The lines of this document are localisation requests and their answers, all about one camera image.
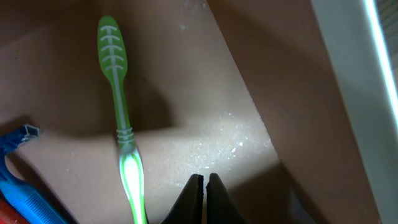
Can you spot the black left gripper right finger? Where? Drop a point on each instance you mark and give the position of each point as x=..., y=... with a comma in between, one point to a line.
x=220, y=209

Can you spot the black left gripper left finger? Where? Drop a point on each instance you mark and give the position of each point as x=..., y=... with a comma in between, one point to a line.
x=188, y=208

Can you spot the blue disposable razor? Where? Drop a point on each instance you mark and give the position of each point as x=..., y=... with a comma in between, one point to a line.
x=22, y=196

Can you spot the green white toothbrush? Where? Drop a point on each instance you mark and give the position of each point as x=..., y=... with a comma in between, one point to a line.
x=113, y=62

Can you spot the pink open cardboard box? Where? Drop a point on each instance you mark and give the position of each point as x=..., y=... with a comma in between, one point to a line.
x=287, y=101

